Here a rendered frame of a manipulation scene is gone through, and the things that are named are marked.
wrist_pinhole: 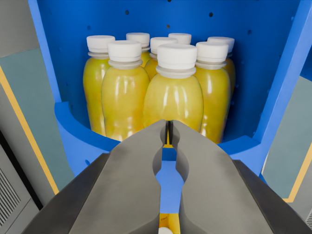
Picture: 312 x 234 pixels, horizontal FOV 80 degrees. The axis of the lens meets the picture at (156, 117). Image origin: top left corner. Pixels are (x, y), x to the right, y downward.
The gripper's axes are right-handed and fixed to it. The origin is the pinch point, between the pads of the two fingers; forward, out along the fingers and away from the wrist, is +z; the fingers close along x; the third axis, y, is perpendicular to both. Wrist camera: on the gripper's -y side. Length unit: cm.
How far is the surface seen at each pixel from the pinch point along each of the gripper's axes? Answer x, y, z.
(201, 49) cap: 3.8, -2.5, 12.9
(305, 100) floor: 107, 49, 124
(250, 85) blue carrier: 12.9, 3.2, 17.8
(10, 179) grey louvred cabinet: -137, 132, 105
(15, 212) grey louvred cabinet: -134, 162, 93
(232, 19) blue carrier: 10.0, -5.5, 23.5
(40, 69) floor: -92, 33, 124
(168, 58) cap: -0.1, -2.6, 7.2
